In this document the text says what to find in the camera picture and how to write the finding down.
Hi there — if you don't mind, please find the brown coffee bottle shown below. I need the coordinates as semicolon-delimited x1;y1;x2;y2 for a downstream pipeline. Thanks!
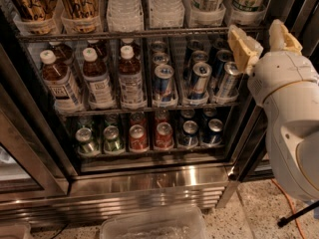
12;0;58;35
62;0;99;33

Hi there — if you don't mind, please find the black tripod leg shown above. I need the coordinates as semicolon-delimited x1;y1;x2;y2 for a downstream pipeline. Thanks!
277;200;319;228

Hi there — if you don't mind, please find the orange cable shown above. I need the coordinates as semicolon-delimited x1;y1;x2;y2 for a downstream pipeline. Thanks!
271;178;307;239

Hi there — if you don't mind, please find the clear plastic bin corner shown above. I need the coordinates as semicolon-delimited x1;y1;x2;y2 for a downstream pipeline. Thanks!
0;223;33;239

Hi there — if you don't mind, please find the clear plastic bin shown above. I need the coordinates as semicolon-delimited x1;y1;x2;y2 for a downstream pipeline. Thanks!
100;206;208;239

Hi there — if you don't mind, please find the clear water bottle left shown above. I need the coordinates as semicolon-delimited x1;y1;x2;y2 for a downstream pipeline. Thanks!
107;0;144;32

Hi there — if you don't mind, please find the stainless steel fridge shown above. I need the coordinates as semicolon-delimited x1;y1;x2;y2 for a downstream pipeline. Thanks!
0;0;313;229

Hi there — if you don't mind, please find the red bull can front right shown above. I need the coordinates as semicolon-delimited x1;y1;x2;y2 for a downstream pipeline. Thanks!
215;62;242;104

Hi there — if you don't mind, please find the iced tea bottle front middle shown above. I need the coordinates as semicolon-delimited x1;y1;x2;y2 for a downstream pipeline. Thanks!
82;48;116;110

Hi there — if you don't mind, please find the wire shelf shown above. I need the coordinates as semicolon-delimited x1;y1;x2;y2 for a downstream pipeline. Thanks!
57;102;239;117
14;24;268;44

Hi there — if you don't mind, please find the iced tea bottle front left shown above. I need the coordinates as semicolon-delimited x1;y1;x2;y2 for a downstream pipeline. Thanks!
40;50;84;113

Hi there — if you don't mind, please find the blue soda can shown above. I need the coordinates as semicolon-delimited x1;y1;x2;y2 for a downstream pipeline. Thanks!
178;120;198;148
202;119;223;145

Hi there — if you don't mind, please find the middle wire shelf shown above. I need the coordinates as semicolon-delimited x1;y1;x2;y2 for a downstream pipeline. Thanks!
57;102;239;117

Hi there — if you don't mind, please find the red bull can front left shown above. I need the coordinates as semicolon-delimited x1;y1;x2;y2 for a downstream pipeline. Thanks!
153;65;174;107

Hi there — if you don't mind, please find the iced tea bottle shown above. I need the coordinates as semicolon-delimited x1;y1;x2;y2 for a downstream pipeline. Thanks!
40;50;84;113
118;45;145;109
82;48;116;110

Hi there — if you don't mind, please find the clear water bottle right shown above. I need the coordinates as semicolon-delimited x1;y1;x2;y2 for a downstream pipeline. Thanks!
149;0;184;29

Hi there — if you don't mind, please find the brown coffee bottle right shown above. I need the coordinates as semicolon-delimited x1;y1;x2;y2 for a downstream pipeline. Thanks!
62;0;99;33

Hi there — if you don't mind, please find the green soda can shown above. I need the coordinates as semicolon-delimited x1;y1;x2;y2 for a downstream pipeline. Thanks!
75;127;100;156
103;125;125;154

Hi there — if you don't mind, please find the red soda can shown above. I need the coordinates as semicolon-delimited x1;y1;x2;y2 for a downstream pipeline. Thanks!
129;124;149;152
155;122;173;149

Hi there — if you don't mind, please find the upper wire shelf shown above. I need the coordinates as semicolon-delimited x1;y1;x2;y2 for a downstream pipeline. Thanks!
14;24;268;44

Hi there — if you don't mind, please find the iced tea bottle front right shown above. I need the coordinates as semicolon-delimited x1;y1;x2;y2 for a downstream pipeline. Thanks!
118;45;145;109

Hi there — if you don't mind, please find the red soda can left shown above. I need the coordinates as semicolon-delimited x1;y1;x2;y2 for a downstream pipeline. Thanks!
129;124;149;152

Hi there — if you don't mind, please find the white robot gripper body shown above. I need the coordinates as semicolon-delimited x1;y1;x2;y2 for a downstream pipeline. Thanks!
247;51;318;107

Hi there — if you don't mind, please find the red bull can front middle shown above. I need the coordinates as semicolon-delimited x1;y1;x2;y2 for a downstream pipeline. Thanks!
186;62;211;103

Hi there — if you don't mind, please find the brown coffee bottle left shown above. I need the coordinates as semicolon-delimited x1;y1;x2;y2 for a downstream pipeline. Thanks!
12;0;58;35

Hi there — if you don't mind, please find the green soda can left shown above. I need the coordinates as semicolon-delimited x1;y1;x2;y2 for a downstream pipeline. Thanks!
75;127;100;156

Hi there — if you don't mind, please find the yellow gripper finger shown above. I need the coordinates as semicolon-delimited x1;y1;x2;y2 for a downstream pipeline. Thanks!
227;25;263;75
269;19;303;55

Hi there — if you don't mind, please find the blue soda can right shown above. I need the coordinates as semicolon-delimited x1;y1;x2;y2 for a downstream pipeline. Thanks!
202;119;223;145

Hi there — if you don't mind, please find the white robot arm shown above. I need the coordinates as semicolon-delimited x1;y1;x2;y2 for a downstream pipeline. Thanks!
227;19;319;201

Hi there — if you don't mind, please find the clear water bottle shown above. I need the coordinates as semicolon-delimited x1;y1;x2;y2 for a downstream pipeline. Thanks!
149;0;184;29
107;0;144;32

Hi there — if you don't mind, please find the green soda can right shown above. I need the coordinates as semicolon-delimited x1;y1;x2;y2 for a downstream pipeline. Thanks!
103;125;125;154

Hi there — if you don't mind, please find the red bull can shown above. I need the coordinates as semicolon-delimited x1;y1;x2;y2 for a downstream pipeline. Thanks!
153;65;174;107
186;62;211;103
215;62;242;104

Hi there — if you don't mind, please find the blue soda can left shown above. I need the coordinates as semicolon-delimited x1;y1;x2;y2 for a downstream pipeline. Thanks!
178;120;198;148

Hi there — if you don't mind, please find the red soda can right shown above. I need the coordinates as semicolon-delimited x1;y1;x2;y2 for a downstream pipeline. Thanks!
155;122;173;149

